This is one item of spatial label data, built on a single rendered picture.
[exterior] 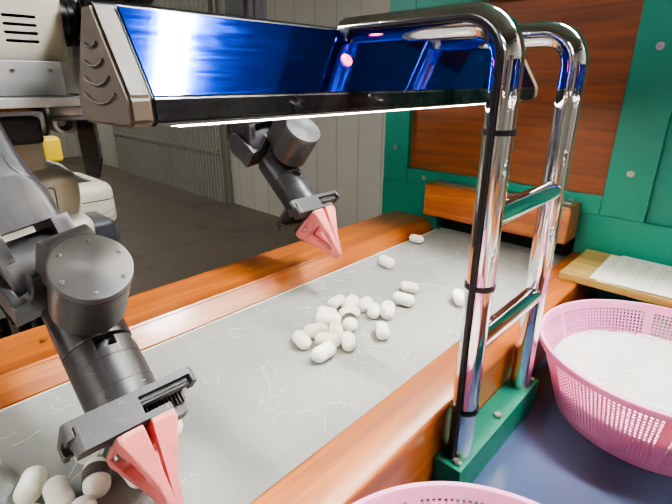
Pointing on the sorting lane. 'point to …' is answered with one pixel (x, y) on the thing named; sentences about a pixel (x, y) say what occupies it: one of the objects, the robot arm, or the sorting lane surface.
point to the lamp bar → (256, 69)
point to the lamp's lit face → (300, 117)
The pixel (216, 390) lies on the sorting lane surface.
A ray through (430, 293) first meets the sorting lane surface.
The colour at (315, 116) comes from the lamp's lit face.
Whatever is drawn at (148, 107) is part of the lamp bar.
